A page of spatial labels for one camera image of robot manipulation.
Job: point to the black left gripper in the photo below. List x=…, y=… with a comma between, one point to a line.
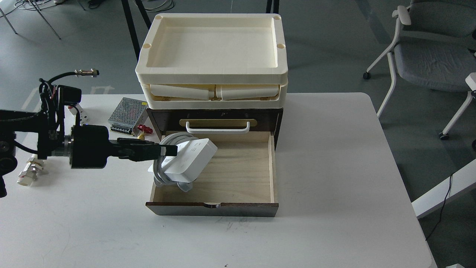
x=92, y=147

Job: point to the white power strip with cable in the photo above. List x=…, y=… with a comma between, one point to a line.
x=193, y=155

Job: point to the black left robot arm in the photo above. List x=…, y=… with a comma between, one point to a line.
x=43, y=133

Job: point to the metal mesh power supply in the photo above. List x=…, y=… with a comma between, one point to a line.
x=127, y=116

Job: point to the cream plastic stacked tray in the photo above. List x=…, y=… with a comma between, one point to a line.
x=214, y=61

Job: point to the white metal pipe fitting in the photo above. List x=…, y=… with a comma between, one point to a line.
x=29, y=174

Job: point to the open wooden drawer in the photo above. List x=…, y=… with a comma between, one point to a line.
x=239, y=181

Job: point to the grey office chair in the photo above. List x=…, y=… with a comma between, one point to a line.
x=437, y=65

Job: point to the brass valve red handle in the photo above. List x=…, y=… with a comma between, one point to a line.
x=144, y=131

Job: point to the white drawer handle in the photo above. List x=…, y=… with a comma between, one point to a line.
x=217, y=131

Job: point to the black metal frame legs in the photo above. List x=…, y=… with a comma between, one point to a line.
x=130, y=23

